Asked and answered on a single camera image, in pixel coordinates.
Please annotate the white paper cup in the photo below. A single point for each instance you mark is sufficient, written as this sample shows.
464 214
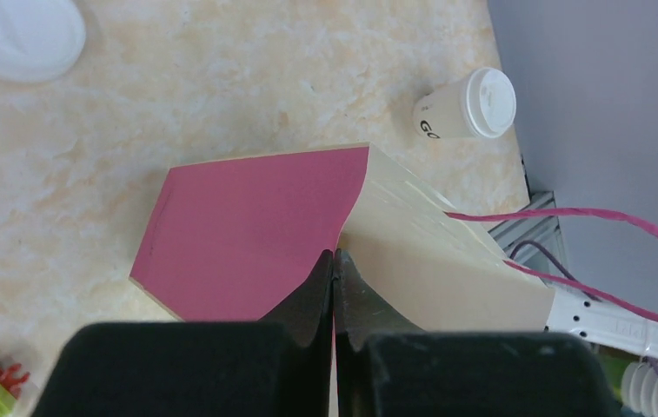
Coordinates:
445 113

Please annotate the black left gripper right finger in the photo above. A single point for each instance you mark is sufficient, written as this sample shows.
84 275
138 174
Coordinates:
388 366

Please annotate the stack of paper cups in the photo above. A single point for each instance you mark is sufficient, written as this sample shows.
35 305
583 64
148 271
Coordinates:
636 387

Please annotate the stack of white lids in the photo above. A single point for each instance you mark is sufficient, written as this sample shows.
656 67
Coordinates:
39 40

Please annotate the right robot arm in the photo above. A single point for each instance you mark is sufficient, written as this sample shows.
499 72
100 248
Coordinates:
603 323

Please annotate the white plastic cup lid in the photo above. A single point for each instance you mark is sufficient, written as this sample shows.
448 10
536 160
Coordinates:
490 103

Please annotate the paper cakes gift bag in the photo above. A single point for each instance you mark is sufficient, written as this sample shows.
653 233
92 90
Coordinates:
228 240

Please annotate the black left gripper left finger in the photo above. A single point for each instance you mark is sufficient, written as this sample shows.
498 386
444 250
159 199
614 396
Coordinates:
278 365

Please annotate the aluminium frame rail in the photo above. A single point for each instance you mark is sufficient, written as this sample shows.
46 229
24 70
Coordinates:
545 231

